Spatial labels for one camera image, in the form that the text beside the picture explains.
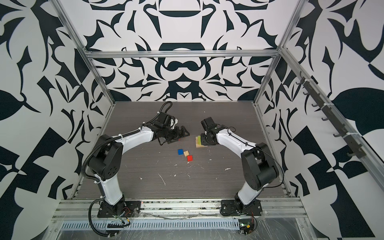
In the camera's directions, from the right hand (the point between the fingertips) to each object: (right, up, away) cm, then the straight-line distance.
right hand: (206, 139), depth 91 cm
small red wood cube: (-10, -11, 0) cm, 15 cm away
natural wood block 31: (-5, -5, +5) cm, 8 cm away
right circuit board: (+17, -38, -20) cm, 46 cm away
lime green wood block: (-4, -1, +8) cm, 9 cm away
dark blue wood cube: (-16, -8, +3) cm, 18 cm away
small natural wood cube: (-12, -8, 0) cm, 15 cm away
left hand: (-12, +3, -2) cm, 13 cm away
